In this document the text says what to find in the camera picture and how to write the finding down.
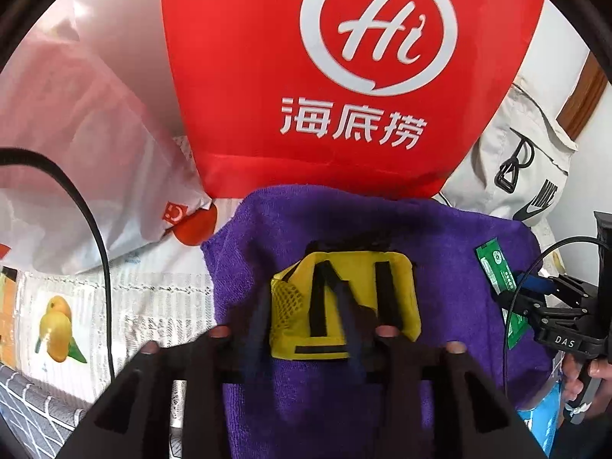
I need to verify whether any grey checked blanket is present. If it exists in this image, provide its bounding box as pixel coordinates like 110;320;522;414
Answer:
0;362;103;459

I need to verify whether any beige waist bag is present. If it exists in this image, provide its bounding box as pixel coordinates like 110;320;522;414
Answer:
437;50;594;228

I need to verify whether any yellow mesh pouch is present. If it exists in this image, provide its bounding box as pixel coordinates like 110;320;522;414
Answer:
270;249;422;360

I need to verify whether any blue packet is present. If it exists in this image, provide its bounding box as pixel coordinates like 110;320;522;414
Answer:
516;382;562;459

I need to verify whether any black cable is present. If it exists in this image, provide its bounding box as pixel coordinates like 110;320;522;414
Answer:
500;236;604;395
0;148;116;379

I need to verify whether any purple towel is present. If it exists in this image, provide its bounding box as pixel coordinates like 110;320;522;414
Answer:
201;184;558;459

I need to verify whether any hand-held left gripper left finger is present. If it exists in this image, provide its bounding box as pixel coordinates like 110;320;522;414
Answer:
57;281;275;459

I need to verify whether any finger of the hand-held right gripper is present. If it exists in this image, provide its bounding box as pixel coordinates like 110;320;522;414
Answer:
514;272;598;308
495;291;594;332

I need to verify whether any fruit printed bed sheet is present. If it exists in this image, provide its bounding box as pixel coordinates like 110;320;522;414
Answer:
0;136;225;407

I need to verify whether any white plastic bag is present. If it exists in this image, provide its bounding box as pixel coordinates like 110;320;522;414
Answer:
0;0;216;275

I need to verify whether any wooden headboard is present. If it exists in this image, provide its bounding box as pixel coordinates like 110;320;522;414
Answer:
557;64;608;146

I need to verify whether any red paper bag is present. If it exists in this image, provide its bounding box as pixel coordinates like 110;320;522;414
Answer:
160;0;546;199

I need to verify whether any green sachet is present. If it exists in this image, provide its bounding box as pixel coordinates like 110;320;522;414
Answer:
474;239;531;350

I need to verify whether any person's right hand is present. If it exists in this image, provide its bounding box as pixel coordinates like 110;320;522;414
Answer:
560;354;612;408

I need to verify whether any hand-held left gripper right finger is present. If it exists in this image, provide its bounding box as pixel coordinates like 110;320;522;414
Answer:
330;284;546;459

